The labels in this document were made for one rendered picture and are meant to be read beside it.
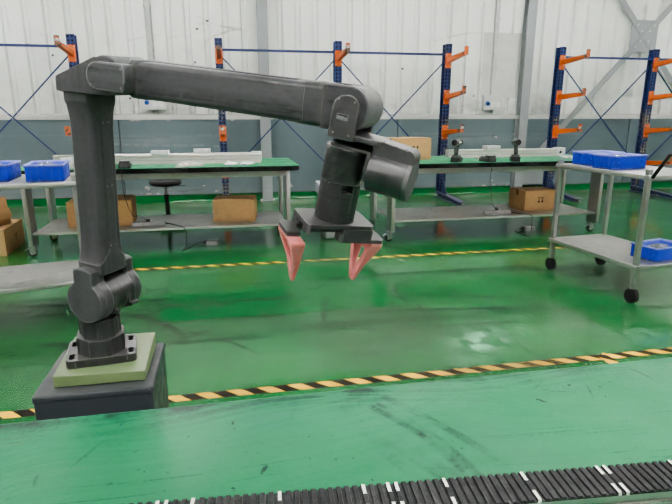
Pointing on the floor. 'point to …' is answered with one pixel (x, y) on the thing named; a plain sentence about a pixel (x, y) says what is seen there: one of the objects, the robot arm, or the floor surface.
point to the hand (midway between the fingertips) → (323, 273)
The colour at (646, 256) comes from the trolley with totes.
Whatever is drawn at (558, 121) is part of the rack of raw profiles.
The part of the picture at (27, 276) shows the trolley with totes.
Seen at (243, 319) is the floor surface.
